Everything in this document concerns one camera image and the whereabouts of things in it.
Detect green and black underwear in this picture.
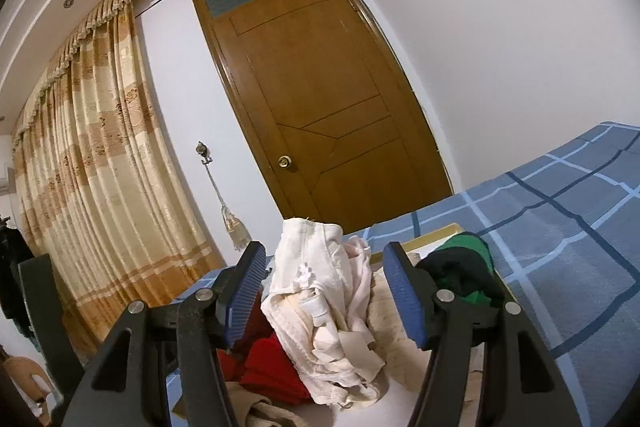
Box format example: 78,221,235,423
416,231,501,308

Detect curtain tieback tassel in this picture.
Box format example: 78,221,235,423
207,164,253,252

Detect beige patterned curtain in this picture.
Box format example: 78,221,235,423
11,0,317,358

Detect blue plaid bed sheet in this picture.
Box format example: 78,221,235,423
165,122,640,427

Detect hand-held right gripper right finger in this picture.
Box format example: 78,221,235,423
383,241,583,427

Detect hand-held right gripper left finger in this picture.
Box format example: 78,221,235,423
50,240,268,427

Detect pink underwear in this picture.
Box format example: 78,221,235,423
342,236,373,270

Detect beige plastic chair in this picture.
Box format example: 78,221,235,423
0,347,61,427

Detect dark hanging clothing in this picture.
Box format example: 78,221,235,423
0,216,37,338

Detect brown wooden door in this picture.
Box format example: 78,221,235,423
189,0,453,233

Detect cardboard box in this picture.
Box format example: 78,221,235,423
170,222,511,427

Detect beige dotted underwear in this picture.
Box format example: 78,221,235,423
260,217,396,410

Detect dark red underwear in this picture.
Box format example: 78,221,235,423
217,297,313,408

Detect tan cloth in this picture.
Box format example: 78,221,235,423
225,382,321,427

